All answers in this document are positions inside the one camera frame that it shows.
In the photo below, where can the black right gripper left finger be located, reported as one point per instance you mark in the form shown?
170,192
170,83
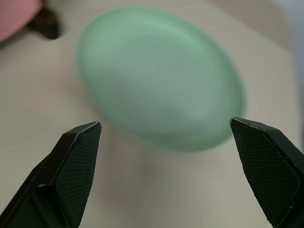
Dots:
71,171

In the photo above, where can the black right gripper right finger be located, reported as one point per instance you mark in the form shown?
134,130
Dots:
268,166

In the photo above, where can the dark wooden dish rack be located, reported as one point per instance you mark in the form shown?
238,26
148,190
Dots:
46,25

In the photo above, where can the green plate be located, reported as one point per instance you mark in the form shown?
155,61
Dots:
156,78

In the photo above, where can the pink plate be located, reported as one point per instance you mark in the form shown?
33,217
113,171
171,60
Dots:
14,16

